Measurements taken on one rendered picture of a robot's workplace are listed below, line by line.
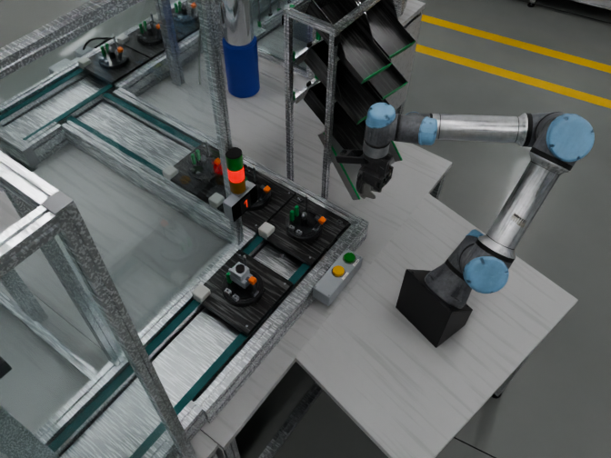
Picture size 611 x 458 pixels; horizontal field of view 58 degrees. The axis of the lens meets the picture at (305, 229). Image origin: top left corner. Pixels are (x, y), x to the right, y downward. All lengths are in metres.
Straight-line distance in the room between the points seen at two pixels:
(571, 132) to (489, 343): 0.78
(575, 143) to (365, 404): 0.97
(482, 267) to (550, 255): 1.87
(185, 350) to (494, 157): 2.65
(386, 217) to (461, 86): 2.35
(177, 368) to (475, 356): 0.97
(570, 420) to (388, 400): 1.33
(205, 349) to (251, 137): 1.07
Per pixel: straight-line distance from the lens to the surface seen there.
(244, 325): 1.79
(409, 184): 2.35
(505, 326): 2.04
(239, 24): 2.53
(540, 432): 2.89
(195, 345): 1.84
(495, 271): 1.60
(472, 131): 1.67
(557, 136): 1.56
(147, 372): 1.20
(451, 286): 1.76
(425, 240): 2.17
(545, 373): 3.02
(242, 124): 2.59
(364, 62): 1.78
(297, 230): 1.95
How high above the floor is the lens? 2.53
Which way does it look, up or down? 51 degrees down
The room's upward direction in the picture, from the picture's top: 1 degrees clockwise
